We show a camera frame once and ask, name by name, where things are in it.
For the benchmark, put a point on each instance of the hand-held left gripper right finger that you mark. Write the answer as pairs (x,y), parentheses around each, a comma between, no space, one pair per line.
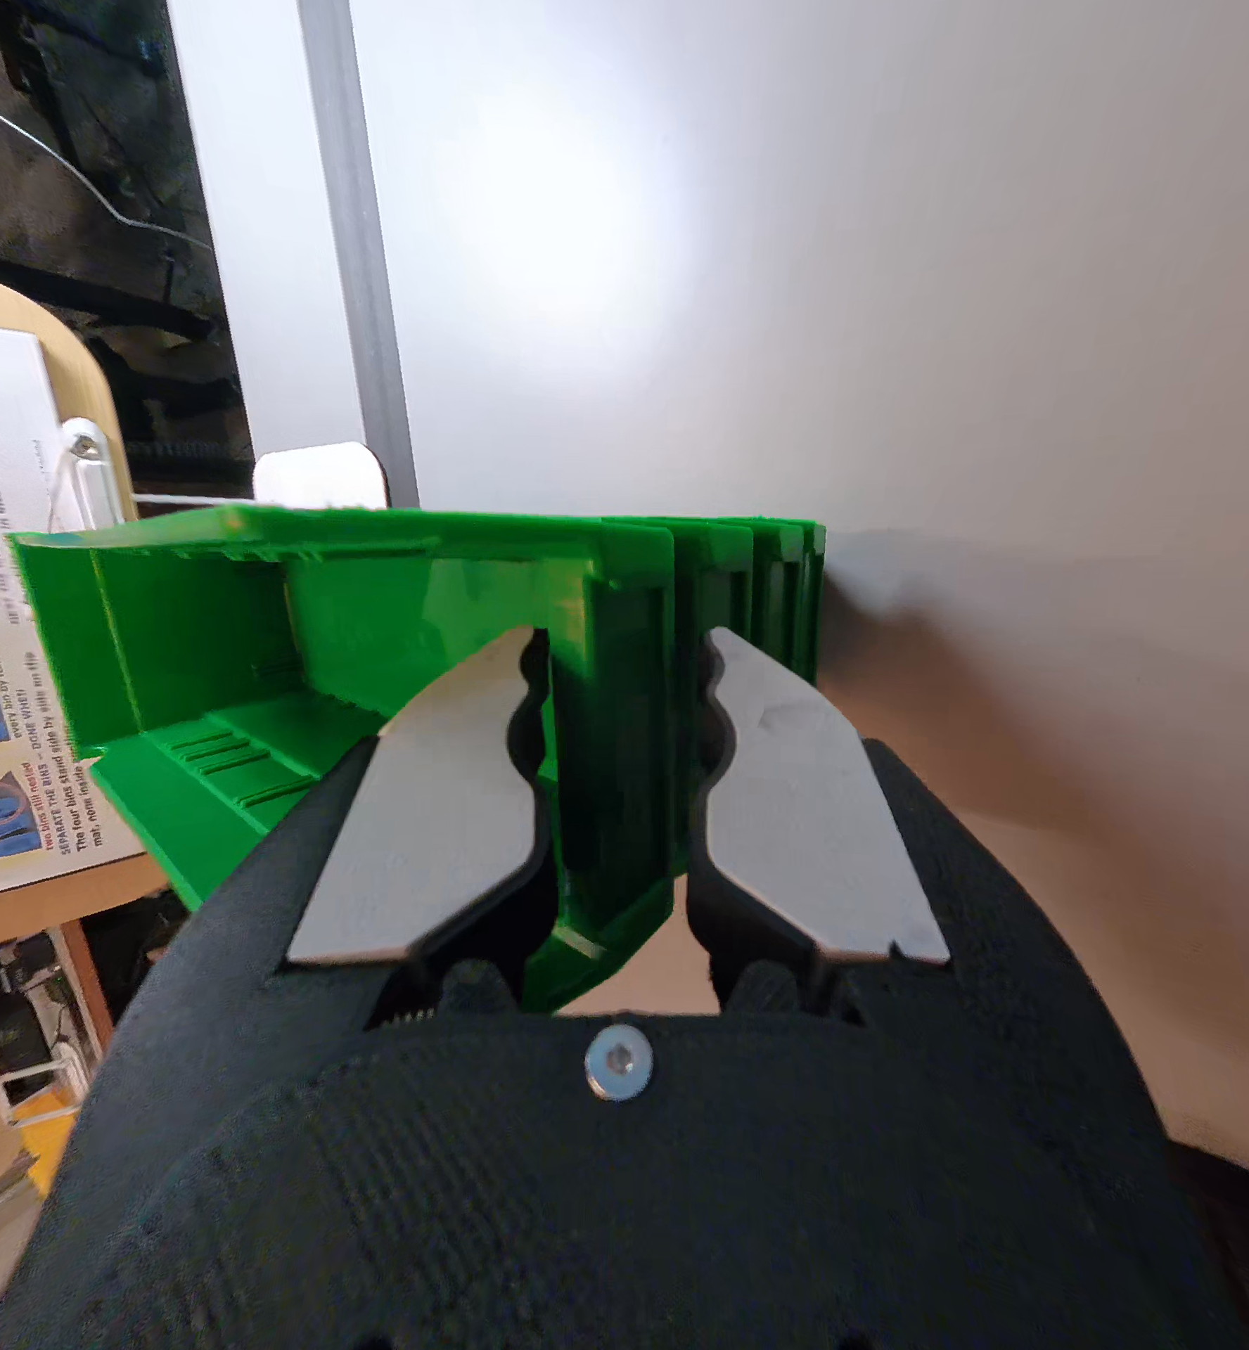
(812,832)

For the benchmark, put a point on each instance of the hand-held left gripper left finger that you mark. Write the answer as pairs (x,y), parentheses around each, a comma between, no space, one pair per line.
(426,832)

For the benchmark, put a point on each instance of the green plastic storage bin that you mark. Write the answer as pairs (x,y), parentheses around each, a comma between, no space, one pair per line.
(189,635)
(812,601)
(715,575)
(779,590)

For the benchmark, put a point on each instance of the grey desk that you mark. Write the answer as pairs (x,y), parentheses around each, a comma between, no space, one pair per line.
(794,263)

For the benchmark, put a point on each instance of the white stand base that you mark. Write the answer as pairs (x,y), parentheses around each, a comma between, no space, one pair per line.
(318,477)

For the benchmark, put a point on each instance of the white stand pole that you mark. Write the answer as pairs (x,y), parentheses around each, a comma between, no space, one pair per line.
(189,497)

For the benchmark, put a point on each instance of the white clip bar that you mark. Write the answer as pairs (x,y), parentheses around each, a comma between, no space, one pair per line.
(95,485)

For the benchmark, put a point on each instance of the grey tape strip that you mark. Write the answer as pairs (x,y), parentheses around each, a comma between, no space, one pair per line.
(355,263)

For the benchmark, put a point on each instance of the wooden display board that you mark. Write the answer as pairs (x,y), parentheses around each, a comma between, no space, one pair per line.
(79,364)

